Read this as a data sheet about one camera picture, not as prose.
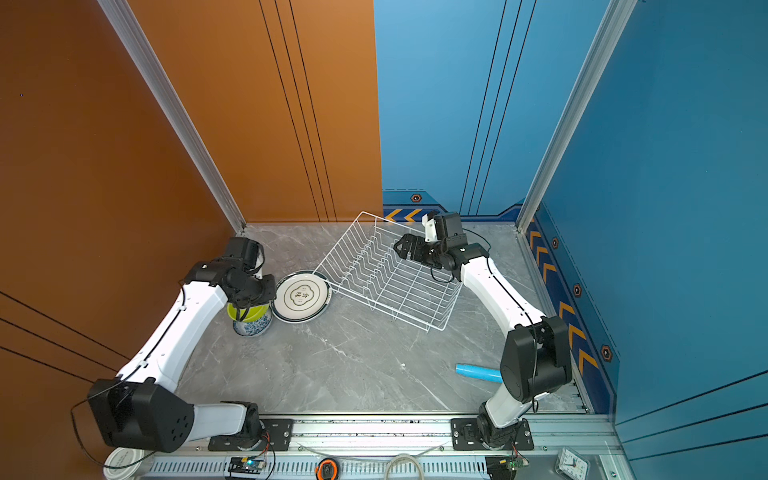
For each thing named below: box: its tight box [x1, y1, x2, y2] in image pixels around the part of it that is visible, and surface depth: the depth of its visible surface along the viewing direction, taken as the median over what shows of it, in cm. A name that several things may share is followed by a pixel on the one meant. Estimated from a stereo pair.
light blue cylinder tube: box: [455, 364, 504, 384], surface depth 84 cm
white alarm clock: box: [555, 446, 590, 480], surface depth 69 cm
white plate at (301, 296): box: [270, 270, 333, 323], surface depth 96 cm
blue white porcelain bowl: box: [233, 312, 273, 336], surface depth 93 cm
